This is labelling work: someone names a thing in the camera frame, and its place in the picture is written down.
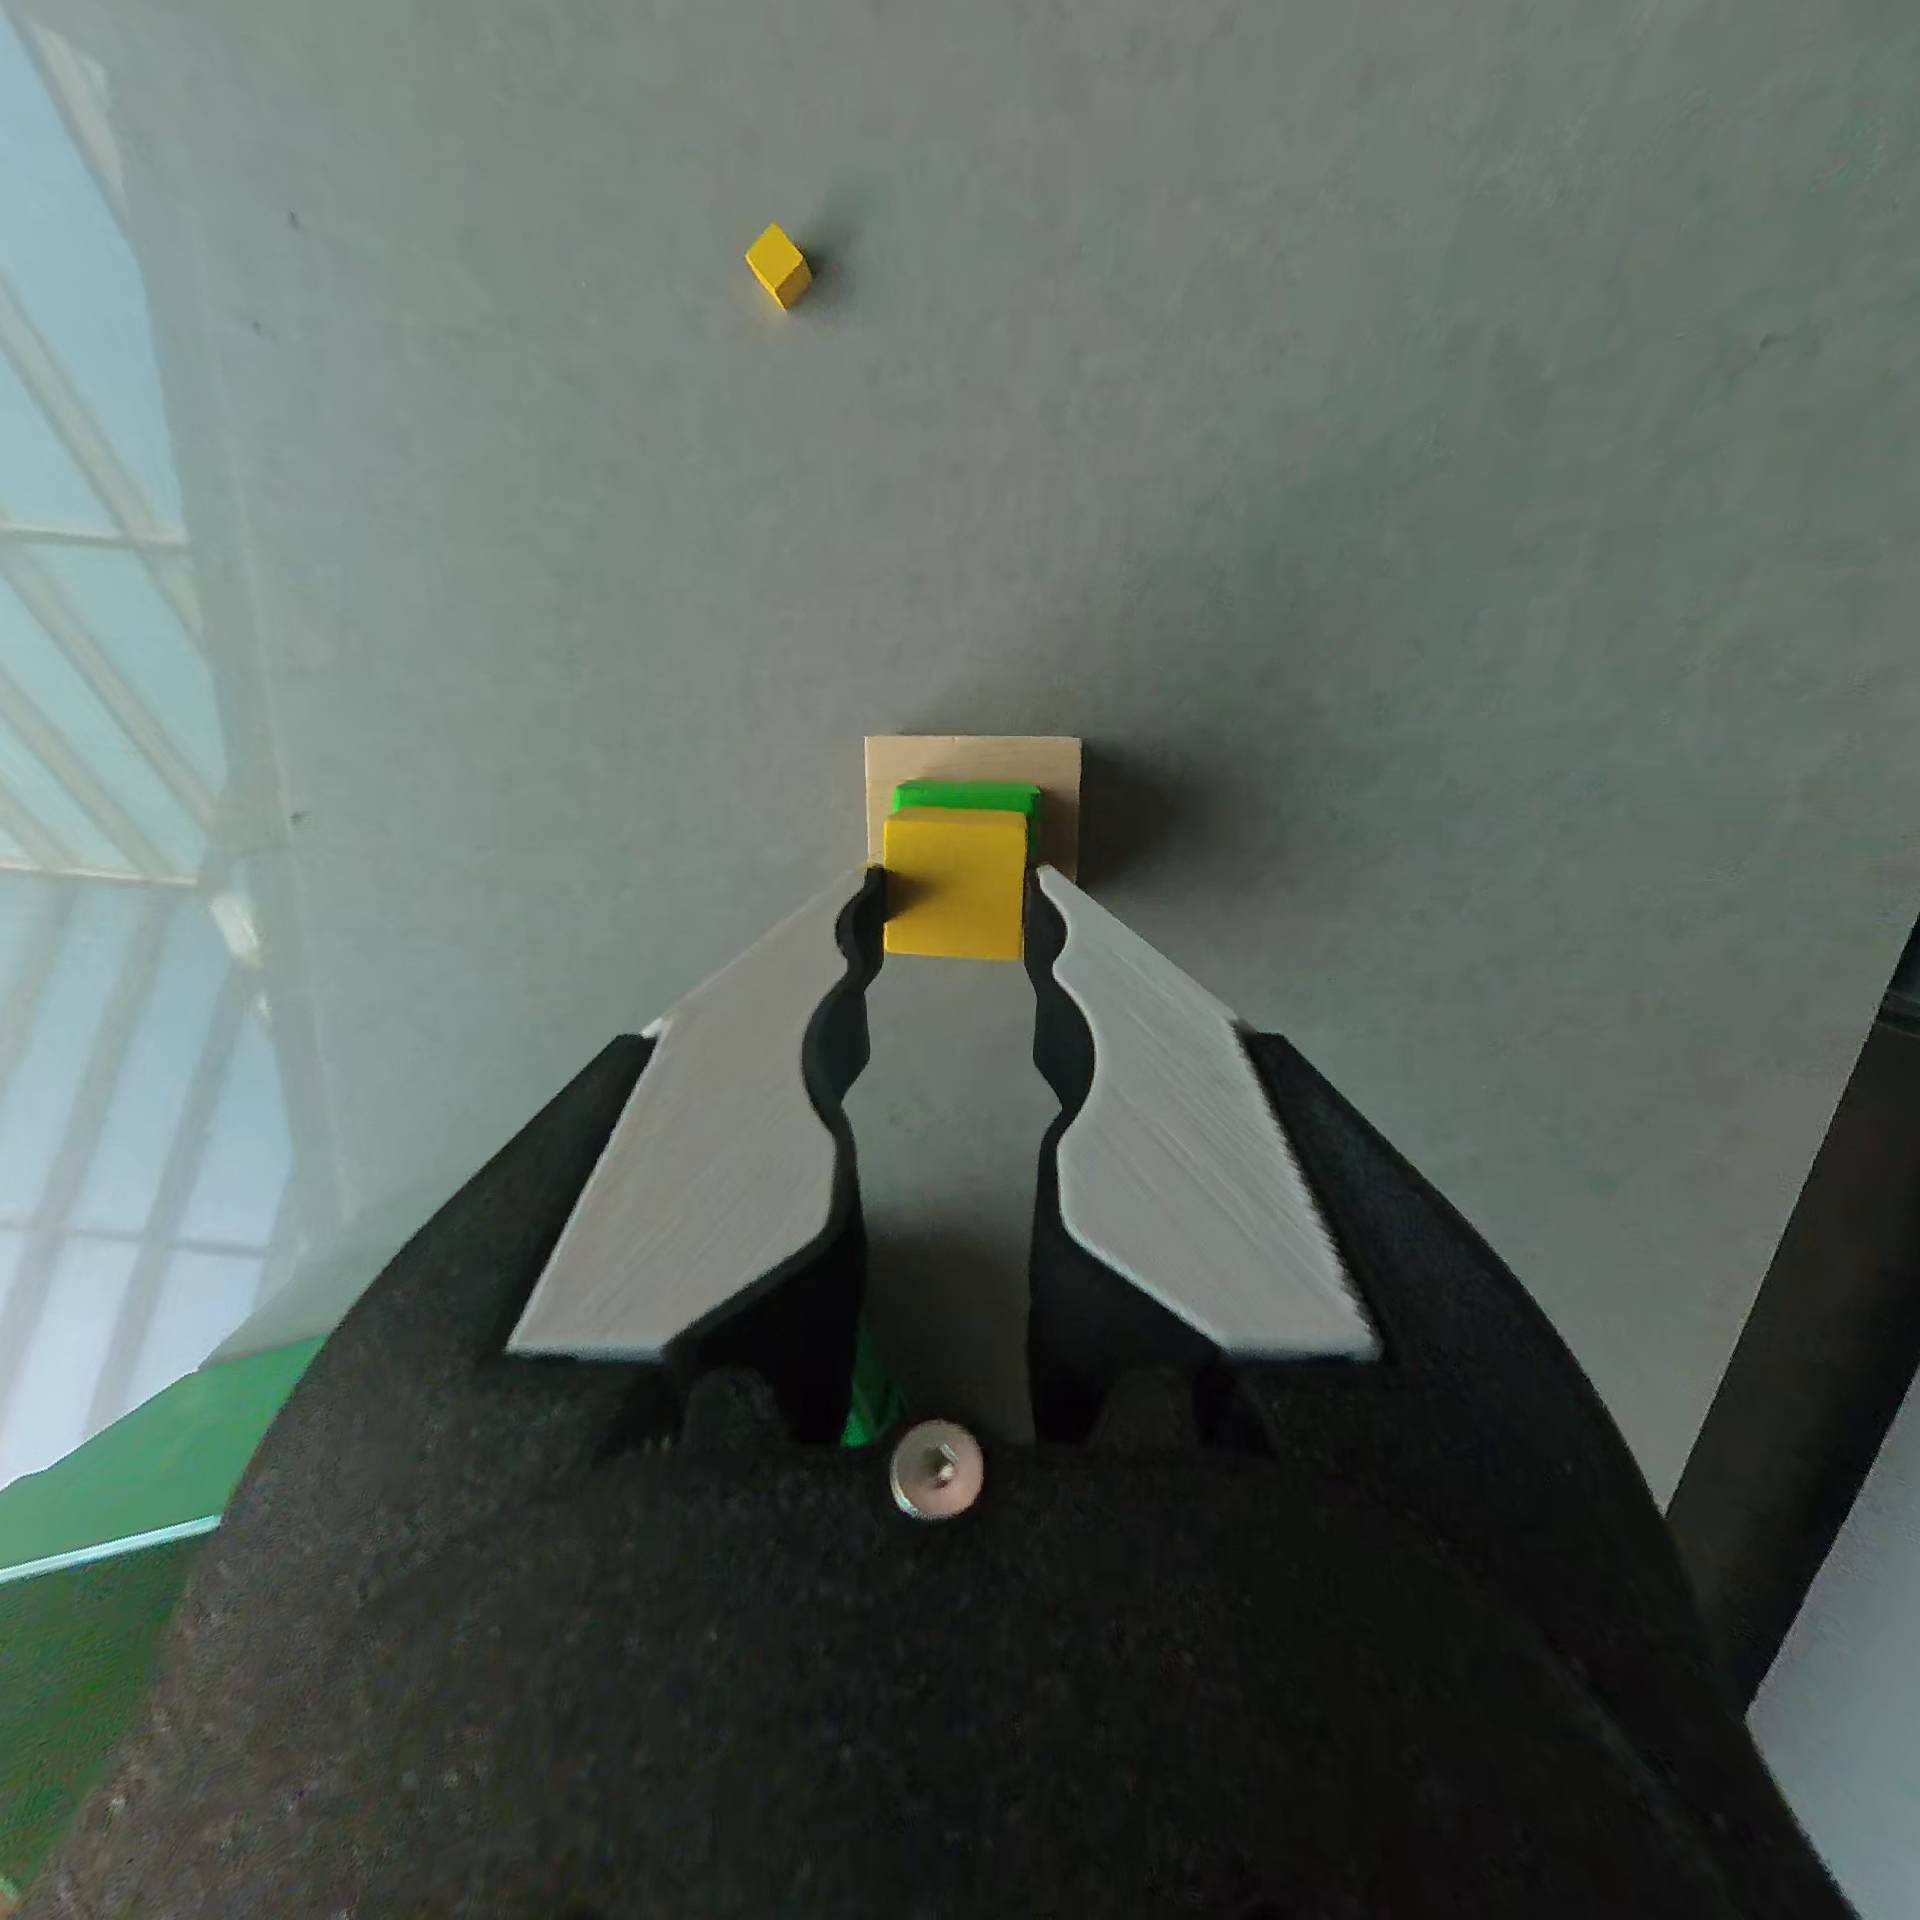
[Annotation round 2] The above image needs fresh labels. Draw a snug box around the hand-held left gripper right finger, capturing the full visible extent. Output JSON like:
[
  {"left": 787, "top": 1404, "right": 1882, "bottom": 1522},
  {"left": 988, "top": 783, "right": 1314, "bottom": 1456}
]
[{"left": 1024, "top": 864, "right": 1382, "bottom": 1450}]

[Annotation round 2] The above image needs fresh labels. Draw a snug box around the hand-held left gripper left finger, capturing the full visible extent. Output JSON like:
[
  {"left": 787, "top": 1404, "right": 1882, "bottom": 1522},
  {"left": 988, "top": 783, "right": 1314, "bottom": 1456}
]
[{"left": 507, "top": 864, "right": 888, "bottom": 1450}]

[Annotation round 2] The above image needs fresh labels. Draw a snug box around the large plain wooden cube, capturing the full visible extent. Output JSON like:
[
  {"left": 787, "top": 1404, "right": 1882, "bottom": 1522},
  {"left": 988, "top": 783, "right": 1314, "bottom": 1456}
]
[{"left": 864, "top": 736, "right": 1086, "bottom": 886}]

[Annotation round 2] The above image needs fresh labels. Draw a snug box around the green wooden cube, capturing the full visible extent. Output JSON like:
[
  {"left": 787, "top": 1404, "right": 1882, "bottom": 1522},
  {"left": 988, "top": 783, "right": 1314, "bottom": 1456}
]
[{"left": 892, "top": 776, "right": 1044, "bottom": 867}]

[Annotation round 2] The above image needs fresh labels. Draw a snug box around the green plastic bin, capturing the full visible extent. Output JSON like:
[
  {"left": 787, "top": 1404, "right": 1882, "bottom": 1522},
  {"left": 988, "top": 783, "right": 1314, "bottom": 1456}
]
[{"left": 0, "top": 1319, "right": 910, "bottom": 1894}]

